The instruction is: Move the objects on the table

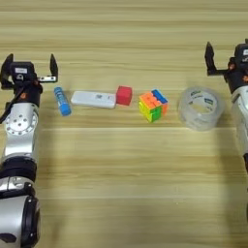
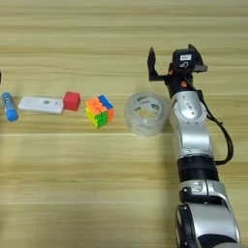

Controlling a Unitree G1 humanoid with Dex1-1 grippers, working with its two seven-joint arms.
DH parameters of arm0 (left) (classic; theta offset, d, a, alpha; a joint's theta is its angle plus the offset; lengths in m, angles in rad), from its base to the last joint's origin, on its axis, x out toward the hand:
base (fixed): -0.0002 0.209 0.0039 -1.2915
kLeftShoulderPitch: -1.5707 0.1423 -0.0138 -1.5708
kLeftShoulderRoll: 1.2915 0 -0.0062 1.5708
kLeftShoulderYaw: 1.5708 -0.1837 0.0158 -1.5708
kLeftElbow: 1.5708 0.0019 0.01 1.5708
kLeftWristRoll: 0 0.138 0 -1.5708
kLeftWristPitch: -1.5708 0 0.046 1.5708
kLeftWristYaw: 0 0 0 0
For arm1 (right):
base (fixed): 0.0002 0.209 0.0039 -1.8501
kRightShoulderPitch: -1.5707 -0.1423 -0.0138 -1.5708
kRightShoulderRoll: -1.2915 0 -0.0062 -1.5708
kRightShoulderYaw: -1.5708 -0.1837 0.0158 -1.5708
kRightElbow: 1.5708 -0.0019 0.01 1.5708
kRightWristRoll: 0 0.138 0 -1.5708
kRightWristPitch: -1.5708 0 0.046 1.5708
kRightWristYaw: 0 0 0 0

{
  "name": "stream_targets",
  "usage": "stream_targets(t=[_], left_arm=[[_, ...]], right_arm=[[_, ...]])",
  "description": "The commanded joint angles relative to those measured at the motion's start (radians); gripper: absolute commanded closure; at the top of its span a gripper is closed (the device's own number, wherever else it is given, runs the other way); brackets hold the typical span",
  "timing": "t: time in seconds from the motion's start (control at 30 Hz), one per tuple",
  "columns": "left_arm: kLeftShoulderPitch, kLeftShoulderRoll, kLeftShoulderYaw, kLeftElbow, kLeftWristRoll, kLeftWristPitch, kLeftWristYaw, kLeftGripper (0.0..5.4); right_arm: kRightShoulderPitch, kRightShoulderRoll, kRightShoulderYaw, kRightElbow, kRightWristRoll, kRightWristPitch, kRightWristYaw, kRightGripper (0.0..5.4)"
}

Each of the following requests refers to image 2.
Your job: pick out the blue glue stick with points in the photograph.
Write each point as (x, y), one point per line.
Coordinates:
(9, 107)

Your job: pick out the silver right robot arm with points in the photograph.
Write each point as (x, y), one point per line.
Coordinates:
(193, 129)

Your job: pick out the multicolour puzzle cube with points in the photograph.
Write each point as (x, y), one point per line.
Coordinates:
(99, 111)

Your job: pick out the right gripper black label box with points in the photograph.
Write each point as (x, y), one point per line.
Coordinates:
(184, 58)

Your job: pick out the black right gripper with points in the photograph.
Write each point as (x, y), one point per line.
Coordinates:
(177, 80)

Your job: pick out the small red cube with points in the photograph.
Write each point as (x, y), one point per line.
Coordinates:
(71, 101)

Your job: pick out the clear tape roll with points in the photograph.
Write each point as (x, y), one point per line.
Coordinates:
(142, 130)

